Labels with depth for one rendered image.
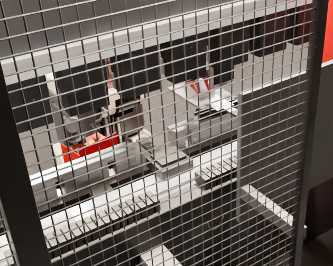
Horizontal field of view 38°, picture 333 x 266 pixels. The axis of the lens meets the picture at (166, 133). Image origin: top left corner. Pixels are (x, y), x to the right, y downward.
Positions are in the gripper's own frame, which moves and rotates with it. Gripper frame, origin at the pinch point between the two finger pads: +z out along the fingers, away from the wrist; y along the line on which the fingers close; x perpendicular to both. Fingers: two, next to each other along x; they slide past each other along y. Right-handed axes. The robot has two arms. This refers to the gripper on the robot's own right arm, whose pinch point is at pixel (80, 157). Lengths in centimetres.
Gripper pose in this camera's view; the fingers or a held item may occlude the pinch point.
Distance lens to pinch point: 219.9
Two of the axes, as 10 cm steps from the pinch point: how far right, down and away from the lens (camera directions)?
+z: 2.3, 9.2, 3.1
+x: 7.3, -3.7, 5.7
